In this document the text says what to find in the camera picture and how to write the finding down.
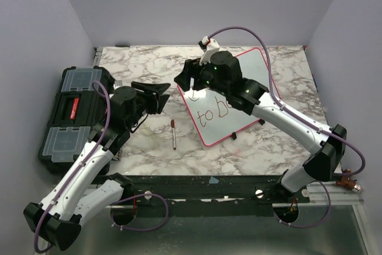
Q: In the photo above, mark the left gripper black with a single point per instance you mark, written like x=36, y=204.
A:
x=156, y=106

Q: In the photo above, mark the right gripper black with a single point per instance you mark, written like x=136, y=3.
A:
x=191, y=68

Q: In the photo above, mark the whiteboard marker white barrel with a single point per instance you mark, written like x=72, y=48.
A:
x=174, y=145

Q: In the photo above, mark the whiteboard with pink frame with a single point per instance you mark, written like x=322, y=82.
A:
x=214, y=119

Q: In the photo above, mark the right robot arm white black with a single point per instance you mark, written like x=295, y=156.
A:
x=223, y=75

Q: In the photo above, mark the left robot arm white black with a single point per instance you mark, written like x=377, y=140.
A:
x=58, y=219

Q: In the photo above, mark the black whiteboard stand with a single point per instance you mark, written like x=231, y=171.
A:
x=234, y=135

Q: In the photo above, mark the black toolbox with clear lids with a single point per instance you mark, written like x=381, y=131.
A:
x=77, y=108

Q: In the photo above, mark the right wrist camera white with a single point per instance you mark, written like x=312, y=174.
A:
x=209, y=46

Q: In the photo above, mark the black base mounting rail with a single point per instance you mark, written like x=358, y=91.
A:
x=206, y=196

